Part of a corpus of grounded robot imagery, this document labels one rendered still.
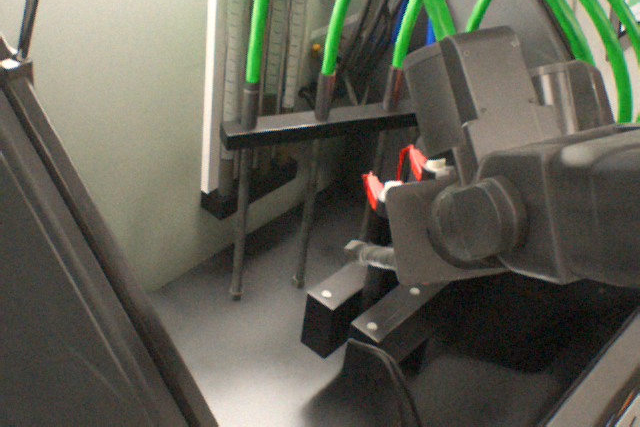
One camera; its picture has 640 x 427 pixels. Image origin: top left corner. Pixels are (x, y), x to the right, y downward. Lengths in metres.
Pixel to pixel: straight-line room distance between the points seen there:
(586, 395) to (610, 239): 0.62
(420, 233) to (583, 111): 0.19
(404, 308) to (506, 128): 0.51
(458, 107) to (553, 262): 0.12
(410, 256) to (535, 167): 0.20
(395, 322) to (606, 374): 0.24
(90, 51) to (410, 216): 0.43
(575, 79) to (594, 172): 0.34
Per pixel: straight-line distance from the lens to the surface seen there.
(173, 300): 1.11
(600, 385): 0.96
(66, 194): 0.60
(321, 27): 1.11
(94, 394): 0.67
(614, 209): 0.33
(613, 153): 0.33
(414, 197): 0.54
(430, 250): 0.54
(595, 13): 0.84
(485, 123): 0.43
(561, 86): 0.67
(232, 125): 0.95
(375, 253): 0.71
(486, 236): 0.38
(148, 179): 1.00
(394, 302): 0.92
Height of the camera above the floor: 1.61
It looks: 36 degrees down
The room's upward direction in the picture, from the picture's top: 8 degrees clockwise
